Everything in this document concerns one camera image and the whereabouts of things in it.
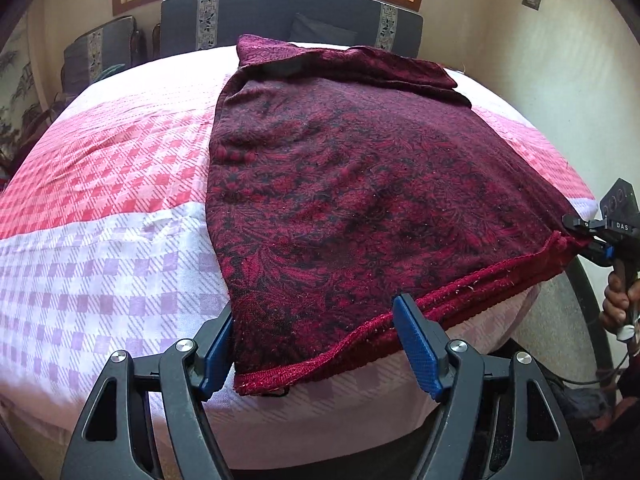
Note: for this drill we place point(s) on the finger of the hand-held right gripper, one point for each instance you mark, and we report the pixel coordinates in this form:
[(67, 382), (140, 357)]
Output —
[(582, 224), (597, 254)]

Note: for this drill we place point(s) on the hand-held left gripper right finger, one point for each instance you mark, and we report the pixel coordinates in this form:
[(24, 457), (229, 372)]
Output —
[(417, 342)]

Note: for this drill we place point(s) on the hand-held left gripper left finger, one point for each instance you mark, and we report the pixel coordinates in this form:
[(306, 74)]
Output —
[(220, 352)]

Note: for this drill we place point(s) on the dark red patterned garment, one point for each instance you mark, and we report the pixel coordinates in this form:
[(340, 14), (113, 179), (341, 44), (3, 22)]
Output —
[(350, 185)]

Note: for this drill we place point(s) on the person's right hand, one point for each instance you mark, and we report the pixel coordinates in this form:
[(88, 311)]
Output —
[(616, 302)]

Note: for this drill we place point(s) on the pink and lilac checked bedsheet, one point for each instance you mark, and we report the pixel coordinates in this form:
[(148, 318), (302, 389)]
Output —
[(100, 210)]

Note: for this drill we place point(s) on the green cloth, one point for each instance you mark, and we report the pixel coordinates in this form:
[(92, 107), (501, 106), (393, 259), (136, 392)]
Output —
[(111, 71)]

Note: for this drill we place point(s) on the dark grey armchair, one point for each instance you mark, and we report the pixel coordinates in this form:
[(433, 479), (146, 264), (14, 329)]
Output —
[(100, 50)]

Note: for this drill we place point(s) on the painted folding screen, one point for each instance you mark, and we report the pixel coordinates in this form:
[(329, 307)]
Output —
[(17, 95)]

